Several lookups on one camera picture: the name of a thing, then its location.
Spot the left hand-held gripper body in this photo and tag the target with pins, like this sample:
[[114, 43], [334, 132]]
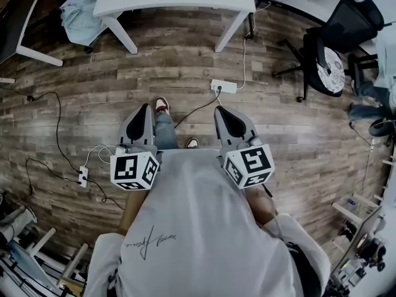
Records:
[[125, 169]]

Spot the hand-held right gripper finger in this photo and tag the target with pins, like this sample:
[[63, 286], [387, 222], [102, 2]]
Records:
[[219, 128], [241, 128]]

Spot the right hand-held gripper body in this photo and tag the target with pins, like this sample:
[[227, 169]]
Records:
[[253, 162]]

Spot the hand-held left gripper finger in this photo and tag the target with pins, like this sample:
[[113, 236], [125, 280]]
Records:
[[152, 128], [123, 133]]

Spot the person's left forearm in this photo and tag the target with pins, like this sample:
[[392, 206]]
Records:
[[133, 209]]

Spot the person's right forearm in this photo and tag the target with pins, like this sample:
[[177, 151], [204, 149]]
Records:
[[260, 203]]

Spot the person's blue jeans leg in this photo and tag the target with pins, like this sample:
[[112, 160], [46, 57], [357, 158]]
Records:
[[165, 131]]

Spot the red and white sneaker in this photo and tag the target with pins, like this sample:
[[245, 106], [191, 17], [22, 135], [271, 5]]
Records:
[[161, 104], [191, 142]]

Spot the long white power strip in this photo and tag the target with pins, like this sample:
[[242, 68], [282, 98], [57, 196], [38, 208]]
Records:
[[223, 86]]

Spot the small white power strip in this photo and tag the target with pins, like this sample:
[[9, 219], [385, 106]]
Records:
[[83, 175]]

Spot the person's white t-shirt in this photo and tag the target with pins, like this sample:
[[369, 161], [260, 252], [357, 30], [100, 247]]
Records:
[[198, 227]]

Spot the black high-back office chair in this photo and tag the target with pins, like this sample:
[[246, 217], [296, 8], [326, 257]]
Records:
[[89, 49]]

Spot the light wooden shelf rack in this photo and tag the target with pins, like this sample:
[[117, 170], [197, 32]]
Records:
[[346, 210]]

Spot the patterned round seat cushion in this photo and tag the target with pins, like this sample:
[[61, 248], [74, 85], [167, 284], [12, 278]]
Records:
[[335, 73]]

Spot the white wooden rack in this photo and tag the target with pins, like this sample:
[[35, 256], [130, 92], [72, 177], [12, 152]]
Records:
[[41, 241]]

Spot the light blue cloth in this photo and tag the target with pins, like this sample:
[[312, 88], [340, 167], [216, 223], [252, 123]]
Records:
[[77, 20]]

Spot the black mesh office chair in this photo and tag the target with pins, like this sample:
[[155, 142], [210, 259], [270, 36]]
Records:
[[349, 20]]

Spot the dark desk with white frame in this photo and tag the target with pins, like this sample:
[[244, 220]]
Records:
[[12, 26]]

